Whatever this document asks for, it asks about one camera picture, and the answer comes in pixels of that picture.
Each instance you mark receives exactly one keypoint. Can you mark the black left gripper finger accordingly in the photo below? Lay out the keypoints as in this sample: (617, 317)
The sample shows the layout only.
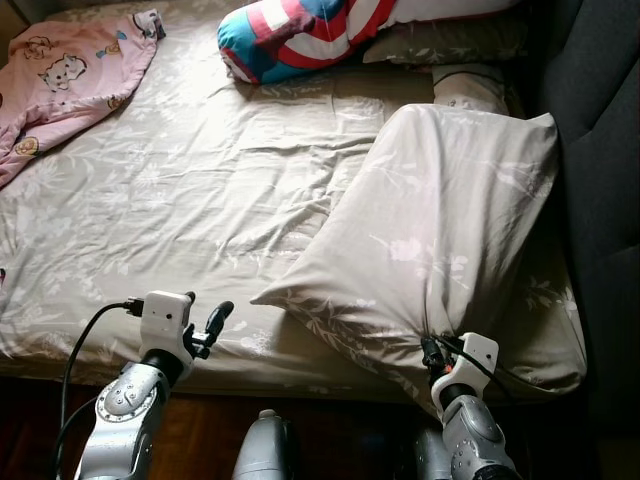
(220, 318)
(191, 303)

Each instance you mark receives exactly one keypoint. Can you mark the large grey floral pillow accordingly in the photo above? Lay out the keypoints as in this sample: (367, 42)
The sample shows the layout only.
(440, 220)

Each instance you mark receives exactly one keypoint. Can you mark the pink cartoon print blanket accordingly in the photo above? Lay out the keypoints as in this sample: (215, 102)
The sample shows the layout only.
(70, 70)

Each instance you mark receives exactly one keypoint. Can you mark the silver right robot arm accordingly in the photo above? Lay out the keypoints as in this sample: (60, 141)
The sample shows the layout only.
(470, 430)

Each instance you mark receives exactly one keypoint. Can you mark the beige floral bed sheet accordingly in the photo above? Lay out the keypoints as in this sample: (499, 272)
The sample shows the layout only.
(200, 200)

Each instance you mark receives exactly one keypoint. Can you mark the dark grey sofa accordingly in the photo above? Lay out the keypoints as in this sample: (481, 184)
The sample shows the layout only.
(600, 150)

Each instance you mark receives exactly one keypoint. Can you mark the small beige floral pillow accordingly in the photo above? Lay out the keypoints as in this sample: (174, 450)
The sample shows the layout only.
(470, 90)

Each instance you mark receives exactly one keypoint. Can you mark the red white blue shield pillow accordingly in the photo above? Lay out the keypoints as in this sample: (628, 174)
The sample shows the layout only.
(300, 35)

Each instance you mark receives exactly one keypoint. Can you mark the flat beige floral pillow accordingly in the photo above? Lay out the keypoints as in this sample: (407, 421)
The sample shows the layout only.
(450, 42)

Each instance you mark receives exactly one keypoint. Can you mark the plain white pillow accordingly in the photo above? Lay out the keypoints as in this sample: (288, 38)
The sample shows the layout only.
(450, 8)

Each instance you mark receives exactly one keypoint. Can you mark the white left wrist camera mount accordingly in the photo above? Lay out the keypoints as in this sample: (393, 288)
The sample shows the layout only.
(163, 315)

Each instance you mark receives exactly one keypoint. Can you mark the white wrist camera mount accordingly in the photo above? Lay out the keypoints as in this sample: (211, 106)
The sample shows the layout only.
(163, 315)
(472, 360)

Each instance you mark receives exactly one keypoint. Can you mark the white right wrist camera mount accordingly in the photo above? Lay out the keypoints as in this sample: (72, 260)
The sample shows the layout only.
(472, 360)

